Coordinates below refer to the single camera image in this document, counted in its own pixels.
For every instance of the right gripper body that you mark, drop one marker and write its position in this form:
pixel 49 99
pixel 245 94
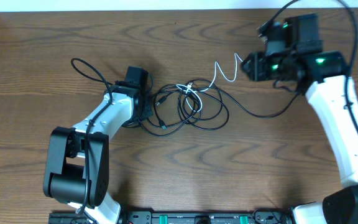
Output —
pixel 270 69

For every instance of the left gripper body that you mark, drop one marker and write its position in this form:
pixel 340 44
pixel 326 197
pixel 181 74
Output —
pixel 147 110

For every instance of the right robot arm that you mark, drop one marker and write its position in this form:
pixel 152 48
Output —
pixel 294 52

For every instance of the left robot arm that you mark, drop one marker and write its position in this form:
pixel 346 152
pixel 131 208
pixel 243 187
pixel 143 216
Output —
pixel 77 166

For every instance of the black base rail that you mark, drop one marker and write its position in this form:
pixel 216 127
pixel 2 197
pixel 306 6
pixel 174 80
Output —
pixel 262 217

